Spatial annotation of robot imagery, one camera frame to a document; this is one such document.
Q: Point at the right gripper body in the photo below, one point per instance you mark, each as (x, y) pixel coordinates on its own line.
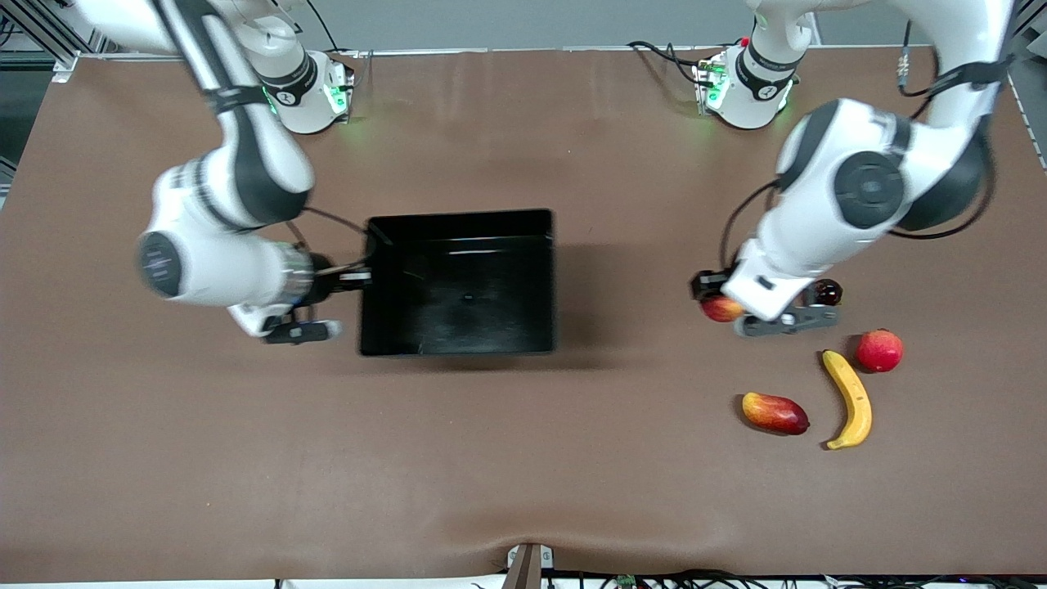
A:
(324, 276)

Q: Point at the red yellow apple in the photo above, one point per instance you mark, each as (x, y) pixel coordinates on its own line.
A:
(721, 309)

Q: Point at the black plastic box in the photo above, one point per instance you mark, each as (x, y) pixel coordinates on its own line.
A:
(462, 286)

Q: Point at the yellow banana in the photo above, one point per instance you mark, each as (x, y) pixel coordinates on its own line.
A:
(855, 401)

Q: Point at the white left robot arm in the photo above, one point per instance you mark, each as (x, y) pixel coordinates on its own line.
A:
(867, 180)

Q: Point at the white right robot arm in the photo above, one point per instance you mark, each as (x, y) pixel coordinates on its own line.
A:
(237, 164)

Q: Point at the dark red plum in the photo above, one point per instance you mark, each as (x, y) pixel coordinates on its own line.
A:
(828, 292)

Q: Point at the red yellow mango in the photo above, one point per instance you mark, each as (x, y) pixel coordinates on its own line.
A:
(775, 412)

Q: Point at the grey table edge clamp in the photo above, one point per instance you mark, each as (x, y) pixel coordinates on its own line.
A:
(529, 564)

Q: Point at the aluminium frame profile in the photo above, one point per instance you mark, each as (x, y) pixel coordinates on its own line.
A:
(33, 33)

